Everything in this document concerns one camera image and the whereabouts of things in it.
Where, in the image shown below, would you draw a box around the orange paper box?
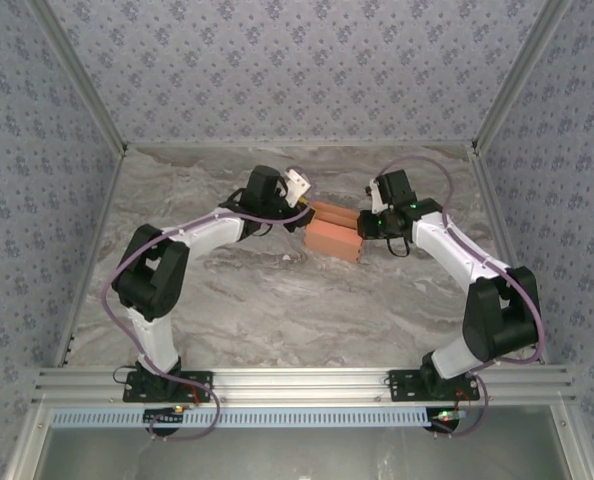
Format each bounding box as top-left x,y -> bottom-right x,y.
304,199 -> 364,264

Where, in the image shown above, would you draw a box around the small controller board with light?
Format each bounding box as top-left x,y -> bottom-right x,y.
143,407 -> 186,427
425,407 -> 469,434

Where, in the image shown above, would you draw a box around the grey metal sheet panel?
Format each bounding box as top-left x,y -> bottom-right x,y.
41,424 -> 568,480

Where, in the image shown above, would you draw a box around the right gripper thin black cable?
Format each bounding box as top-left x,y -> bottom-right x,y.
385,234 -> 412,260

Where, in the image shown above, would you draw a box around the aluminium table back rail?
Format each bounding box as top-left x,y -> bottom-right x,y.
125,140 -> 474,150

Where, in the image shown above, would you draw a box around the aluminium table side rail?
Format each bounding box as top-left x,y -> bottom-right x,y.
54,144 -> 131,369
468,144 -> 549,365

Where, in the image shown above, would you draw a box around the aluminium mounting rail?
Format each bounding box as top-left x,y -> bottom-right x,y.
31,367 -> 576,405

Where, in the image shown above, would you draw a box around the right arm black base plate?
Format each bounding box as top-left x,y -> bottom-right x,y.
387,369 -> 481,403

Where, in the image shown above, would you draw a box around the aluminium corner post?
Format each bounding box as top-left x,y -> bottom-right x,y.
470,0 -> 573,153
26,0 -> 129,154

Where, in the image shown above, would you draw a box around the light blue slotted cable duct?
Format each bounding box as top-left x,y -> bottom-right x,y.
50,407 -> 433,429

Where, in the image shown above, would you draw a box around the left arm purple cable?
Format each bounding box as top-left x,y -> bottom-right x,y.
100,167 -> 318,444

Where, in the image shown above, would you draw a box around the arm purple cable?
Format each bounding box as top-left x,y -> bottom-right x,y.
374,155 -> 546,439
100,167 -> 318,444

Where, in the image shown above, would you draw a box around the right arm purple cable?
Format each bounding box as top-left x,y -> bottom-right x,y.
374,155 -> 546,439

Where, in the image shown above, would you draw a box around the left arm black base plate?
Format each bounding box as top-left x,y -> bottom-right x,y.
123,370 -> 214,403

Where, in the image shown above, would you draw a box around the aluminium lower frame bar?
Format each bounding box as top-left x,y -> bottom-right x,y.
4,404 -> 53,480
549,404 -> 594,480

